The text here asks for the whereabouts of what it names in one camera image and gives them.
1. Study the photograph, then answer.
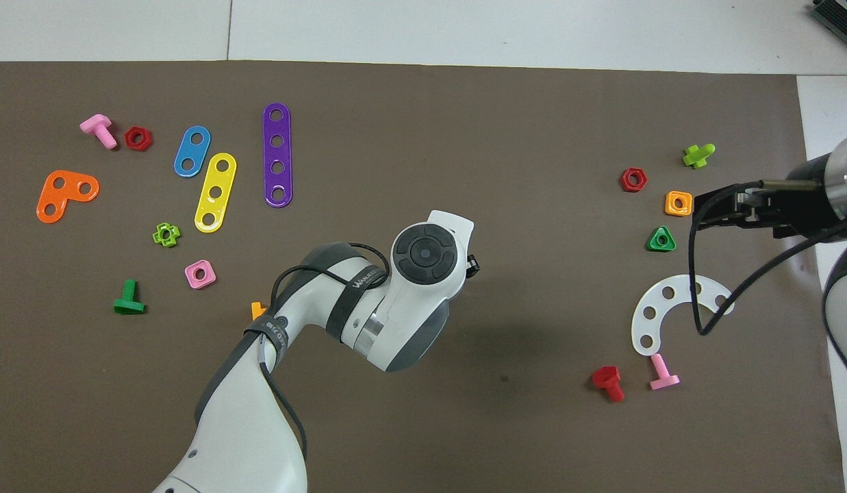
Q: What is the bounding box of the pink plastic screw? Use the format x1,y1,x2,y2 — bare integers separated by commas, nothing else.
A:
79,114,118,150
649,353,681,391

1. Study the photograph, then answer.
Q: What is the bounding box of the green triangle plastic nut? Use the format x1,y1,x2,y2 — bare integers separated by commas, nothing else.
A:
646,226,677,253

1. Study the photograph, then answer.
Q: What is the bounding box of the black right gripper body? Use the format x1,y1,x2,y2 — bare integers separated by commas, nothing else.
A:
752,155,839,240

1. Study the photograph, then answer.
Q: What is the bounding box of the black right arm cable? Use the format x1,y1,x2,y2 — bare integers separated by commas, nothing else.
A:
688,179,847,336

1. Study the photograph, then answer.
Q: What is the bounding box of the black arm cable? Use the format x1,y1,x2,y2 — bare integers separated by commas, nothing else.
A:
257,242,391,461
688,179,847,336

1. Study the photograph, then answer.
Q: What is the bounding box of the green plastic screw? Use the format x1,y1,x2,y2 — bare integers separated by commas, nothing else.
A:
113,279,147,316

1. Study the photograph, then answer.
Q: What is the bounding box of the orange heart-shaped plate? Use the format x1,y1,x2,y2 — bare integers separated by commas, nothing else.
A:
36,170,101,225

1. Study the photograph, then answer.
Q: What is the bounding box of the white curved perforated plate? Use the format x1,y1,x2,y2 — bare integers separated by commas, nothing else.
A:
631,274,735,357

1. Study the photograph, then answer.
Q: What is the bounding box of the dark grey ribbed device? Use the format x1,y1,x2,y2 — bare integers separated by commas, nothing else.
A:
810,0,847,49

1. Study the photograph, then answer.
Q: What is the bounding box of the purple four-hole plate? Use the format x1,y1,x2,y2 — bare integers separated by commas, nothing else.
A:
262,103,294,208

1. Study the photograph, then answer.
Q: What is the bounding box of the pink square plastic nut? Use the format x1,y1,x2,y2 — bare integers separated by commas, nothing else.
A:
184,260,217,290

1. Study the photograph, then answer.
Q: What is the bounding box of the blue two-hole plate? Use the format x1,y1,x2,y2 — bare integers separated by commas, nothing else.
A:
173,125,212,179

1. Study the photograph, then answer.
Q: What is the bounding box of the yellow three-hole plate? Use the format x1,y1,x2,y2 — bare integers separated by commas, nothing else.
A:
194,152,238,234

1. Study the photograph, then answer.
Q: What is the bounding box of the lime green cross screw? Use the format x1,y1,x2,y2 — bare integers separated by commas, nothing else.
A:
682,143,716,169

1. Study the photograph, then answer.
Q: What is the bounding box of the red plastic screw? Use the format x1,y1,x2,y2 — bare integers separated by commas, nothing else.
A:
592,366,626,403

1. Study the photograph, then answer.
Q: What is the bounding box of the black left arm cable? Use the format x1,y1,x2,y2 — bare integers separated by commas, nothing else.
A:
257,242,391,461

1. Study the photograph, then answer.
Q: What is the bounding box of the brown table mat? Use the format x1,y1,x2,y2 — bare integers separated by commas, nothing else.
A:
0,60,847,493

